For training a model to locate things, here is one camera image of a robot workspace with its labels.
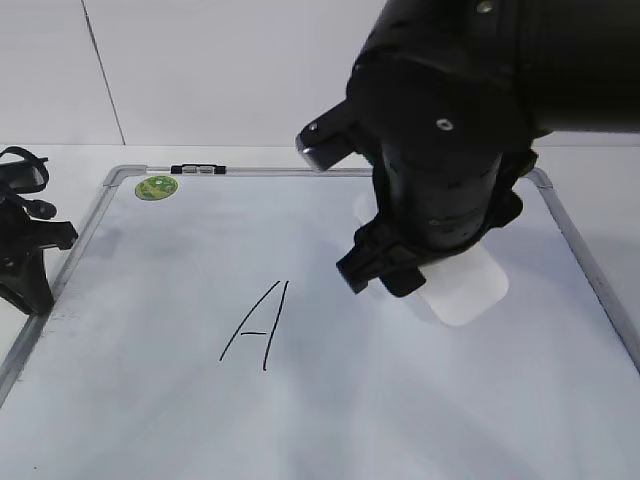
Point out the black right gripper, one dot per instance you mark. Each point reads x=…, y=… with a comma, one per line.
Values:
x=439, y=202

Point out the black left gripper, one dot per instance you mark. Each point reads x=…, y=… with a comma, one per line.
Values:
x=26, y=230

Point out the white whiteboard eraser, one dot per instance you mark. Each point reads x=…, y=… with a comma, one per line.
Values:
x=457, y=290

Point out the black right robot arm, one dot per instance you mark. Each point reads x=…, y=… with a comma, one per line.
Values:
x=453, y=94

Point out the round green sticker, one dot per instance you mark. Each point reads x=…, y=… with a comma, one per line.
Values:
x=156, y=188

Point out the black whiteboard hanger clip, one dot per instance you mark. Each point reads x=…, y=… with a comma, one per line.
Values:
x=198, y=169

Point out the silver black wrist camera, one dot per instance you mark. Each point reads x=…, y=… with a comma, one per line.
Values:
x=332, y=137

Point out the whiteboard with silver frame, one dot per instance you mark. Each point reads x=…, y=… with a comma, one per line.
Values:
x=209, y=335

